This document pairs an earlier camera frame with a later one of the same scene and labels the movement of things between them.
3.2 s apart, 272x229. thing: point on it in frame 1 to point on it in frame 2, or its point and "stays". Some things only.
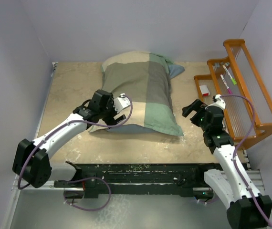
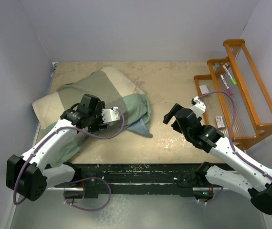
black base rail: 186,179 stays
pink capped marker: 228,89 stays
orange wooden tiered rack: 235,80 stays
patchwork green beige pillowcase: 146,77 to 114,89
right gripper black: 196,115 to 177,117
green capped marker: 233,79 stays
